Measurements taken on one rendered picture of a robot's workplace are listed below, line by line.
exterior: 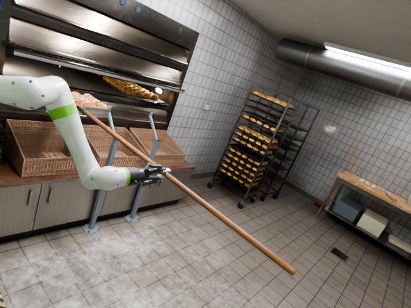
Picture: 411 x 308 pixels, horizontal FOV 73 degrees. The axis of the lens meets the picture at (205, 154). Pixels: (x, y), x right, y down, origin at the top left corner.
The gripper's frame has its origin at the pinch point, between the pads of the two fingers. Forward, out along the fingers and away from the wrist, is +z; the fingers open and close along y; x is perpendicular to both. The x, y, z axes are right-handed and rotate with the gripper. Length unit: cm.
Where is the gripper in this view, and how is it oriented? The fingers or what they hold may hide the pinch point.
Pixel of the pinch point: (164, 173)
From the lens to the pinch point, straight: 154.9
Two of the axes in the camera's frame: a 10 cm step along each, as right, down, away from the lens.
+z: 6.1, -0.1, 8.0
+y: -3.6, 8.9, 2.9
